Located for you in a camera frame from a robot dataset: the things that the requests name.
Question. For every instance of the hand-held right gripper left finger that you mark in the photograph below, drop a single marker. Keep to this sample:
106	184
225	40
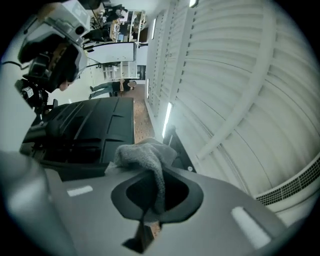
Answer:
87	212

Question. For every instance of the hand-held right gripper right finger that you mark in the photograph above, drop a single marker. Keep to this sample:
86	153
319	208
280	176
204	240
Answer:
212	225

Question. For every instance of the grey cloth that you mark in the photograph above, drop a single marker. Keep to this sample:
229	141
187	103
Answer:
140	155

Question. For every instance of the large black television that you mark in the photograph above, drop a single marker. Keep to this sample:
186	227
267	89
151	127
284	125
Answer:
87	125

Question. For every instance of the white ceiling vent grille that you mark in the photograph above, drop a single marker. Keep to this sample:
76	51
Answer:
290	182

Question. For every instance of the long ceiling light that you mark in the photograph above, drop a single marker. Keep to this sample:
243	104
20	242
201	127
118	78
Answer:
148	88
193	3
167	118
153	28

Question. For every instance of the white shelving unit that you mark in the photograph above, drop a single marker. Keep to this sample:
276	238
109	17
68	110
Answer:
120	71

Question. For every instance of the wooden shelving unit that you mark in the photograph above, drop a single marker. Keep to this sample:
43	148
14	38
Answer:
128	26

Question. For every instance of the head-mounted camera rig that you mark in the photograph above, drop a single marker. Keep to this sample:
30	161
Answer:
62	30

